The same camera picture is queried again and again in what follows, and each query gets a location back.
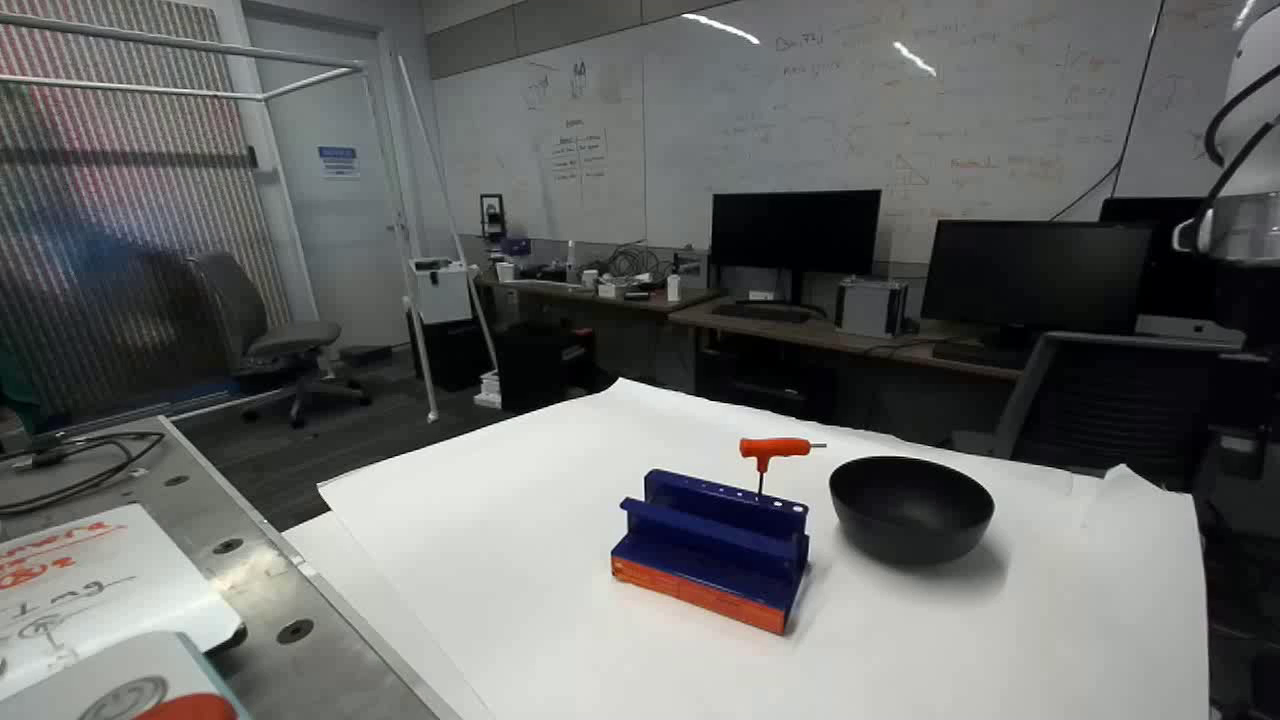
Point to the orange handled hex key tool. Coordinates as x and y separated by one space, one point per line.
762 454

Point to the white paper sheet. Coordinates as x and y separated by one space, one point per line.
484 560

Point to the black bowl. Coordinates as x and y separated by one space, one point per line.
911 513

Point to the black monitor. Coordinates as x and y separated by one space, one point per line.
793 233
1026 279

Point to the white paper with red writing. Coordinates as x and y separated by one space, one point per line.
95 581

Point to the white box on desk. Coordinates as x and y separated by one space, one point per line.
869 306

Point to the left black monitor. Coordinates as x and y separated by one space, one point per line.
793 233

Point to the right black monitor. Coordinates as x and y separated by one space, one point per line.
1026 279

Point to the white and red round object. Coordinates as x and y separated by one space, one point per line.
147 677

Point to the black keyboard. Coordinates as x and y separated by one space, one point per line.
764 311

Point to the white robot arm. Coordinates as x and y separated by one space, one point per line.
1236 219

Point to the blue and orange tool holder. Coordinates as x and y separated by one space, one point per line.
713 547

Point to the grey office chair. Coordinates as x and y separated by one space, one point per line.
301 348

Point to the dark chair back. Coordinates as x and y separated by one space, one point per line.
1097 401

